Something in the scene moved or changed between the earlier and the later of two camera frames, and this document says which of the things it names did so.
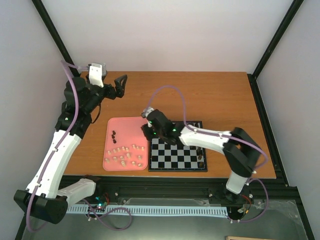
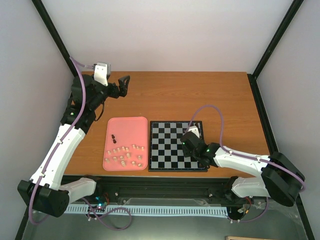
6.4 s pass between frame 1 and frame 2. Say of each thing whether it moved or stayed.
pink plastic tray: stayed
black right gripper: moved
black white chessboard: stayed
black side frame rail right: stayed
